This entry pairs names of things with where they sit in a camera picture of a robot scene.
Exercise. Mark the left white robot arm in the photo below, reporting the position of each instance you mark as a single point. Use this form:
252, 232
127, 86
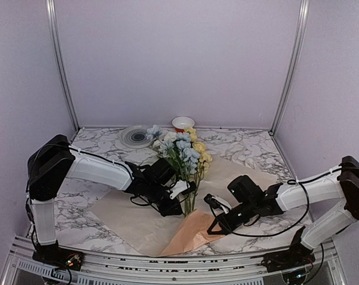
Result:
57, 161

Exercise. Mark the right aluminium corner post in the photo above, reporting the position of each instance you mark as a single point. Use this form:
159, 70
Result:
293, 62

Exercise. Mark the white fake rose stem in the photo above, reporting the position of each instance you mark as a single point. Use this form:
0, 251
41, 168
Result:
165, 147

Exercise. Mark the grey striped plate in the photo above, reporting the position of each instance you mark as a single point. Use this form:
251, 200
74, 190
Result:
135, 137

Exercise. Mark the blue fake flower stem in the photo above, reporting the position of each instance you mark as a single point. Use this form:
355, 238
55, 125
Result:
183, 144

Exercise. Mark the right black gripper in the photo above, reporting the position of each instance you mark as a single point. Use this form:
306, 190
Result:
226, 224

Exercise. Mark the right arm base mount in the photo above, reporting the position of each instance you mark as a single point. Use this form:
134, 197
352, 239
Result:
295, 256

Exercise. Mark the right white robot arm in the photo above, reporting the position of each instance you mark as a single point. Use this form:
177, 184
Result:
340, 182

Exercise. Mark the left aluminium corner post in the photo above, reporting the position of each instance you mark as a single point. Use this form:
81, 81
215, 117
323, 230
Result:
59, 59

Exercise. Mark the yellow fake flower stem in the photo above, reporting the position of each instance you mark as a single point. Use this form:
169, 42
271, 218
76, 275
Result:
197, 166

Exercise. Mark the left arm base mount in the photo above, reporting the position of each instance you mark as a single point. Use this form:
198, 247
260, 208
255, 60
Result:
55, 255

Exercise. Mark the aluminium front rail frame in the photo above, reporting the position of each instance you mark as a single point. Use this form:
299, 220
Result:
108, 268

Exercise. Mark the orange and white bowl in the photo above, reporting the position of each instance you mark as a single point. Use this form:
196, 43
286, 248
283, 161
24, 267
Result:
181, 123

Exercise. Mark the aluminium corner post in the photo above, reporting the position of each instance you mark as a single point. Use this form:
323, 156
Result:
293, 62
59, 59

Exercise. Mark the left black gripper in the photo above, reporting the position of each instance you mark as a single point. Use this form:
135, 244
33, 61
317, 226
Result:
172, 209

